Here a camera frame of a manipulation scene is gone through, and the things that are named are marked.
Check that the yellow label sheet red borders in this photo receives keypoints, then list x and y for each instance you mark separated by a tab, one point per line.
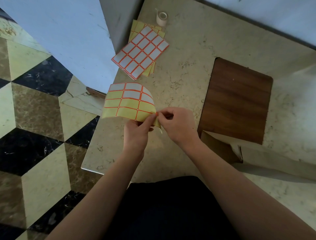
126	103

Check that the person's black trousers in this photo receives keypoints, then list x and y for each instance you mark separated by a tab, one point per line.
170	210

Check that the person's left forearm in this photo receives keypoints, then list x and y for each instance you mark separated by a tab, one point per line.
98	197

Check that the person's right forearm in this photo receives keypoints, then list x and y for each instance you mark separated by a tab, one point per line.
237	192

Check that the white tape roll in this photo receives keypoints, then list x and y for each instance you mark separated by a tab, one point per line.
161	18

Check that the person's right hand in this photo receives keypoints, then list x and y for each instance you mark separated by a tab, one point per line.
182	126

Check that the person's left hand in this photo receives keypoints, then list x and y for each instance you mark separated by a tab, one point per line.
134	134

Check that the person's right thumb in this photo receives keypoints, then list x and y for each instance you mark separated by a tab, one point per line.
166	112

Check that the brown wooden board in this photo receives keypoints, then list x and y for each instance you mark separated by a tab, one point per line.
237	99

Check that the stack of label sheets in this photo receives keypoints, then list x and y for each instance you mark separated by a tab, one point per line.
140	52

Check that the person's left thumb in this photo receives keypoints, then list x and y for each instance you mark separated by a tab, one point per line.
148	119

